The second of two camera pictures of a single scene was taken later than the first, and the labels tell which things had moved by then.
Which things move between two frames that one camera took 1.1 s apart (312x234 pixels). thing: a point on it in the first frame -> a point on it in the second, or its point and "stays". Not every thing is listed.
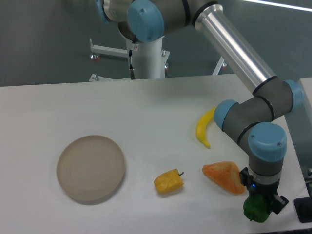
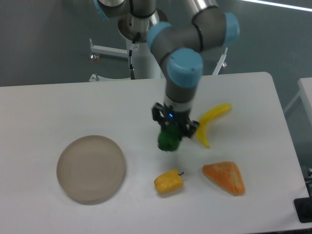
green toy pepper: x=256 y=208 -> x=169 y=137
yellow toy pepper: x=169 y=182 stays
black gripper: x=278 y=203 -> x=171 y=115
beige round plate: x=90 y=168 stays
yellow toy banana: x=201 y=126 stays
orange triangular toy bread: x=226 y=175 stays
